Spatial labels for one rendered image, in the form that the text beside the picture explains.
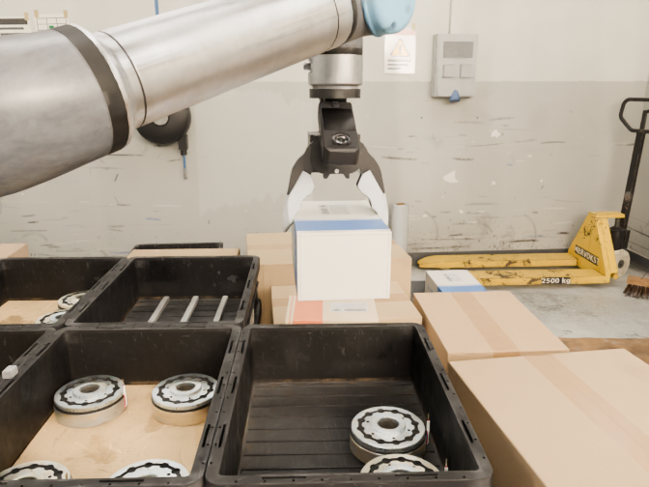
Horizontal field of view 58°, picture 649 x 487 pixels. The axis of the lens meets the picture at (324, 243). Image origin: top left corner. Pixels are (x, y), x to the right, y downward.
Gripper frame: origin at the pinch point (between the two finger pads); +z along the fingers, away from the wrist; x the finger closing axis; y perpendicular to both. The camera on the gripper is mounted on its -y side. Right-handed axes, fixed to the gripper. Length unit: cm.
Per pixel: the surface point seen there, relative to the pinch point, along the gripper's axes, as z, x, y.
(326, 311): 18.3, -0.2, 15.9
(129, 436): 28.0, 30.0, -4.9
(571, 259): 100, -204, 303
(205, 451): 18.1, 16.9, -24.0
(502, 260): 100, -154, 305
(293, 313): 18.3, 5.8, 15.5
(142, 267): 20, 39, 50
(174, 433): 28.0, 23.8, -4.8
